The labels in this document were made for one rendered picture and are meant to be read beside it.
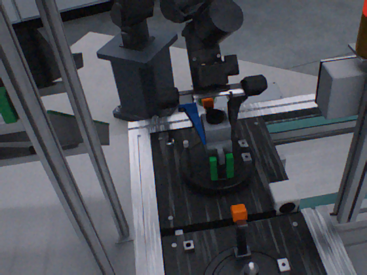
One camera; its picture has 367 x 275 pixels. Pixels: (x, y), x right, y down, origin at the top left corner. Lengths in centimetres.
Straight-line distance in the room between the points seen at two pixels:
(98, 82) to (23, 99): 87
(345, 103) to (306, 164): 32
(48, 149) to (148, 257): 33
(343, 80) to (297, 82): 64
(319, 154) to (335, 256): 27
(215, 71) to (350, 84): 20
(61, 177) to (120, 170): 51
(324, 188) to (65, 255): 52
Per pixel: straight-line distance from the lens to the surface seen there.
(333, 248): 69
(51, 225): 89
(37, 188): 98
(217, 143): 68
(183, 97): 66
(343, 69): 54
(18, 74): 36
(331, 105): 55
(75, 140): 64
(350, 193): 65
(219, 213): 69
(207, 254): 65
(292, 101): 93
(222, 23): 62
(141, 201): 74
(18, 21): 380
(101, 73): 128
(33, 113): 38
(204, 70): 61
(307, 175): 83
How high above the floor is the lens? 153
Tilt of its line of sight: 42 degrees down
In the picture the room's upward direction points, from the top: 7 degrees counter-clockwise
